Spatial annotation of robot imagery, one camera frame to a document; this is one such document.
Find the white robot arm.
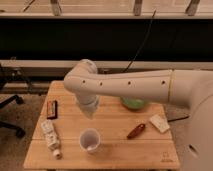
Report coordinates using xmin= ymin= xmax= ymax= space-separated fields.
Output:
xmin=64 ymin=59 xmax=213 ymax=171

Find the green ceramic bowl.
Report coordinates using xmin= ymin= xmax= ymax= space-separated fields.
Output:
xmin=121 ymin=98 xmax=146 ymax=110

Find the wooden folding table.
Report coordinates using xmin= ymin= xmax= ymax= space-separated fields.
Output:
xmin=24 ymin=81 xmax=180 ymax=170

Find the red brown sausage toy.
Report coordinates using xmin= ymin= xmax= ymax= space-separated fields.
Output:
xmin=127 ymin=123 xmax=146 ymax=139

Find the dark chocolate bar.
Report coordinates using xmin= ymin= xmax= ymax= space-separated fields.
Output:
xmin=47 ymin=100 xmax=57 ymax=119

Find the white sponge block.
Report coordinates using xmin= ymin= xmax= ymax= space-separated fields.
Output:
xmin=149 ymin=115 xmax=170 ymax=133

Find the black office chair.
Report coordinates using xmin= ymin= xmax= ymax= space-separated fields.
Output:
xmin=0 ymin=63 xmax=27 ymax=139

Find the black hanging cable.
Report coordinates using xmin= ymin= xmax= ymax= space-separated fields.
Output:
xmin=120 ymin=9 xmax=157 ymax=74

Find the black floor cable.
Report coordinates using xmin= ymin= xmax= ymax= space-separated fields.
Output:
xmin=167 ymin=115 xmax=190 ymax=123

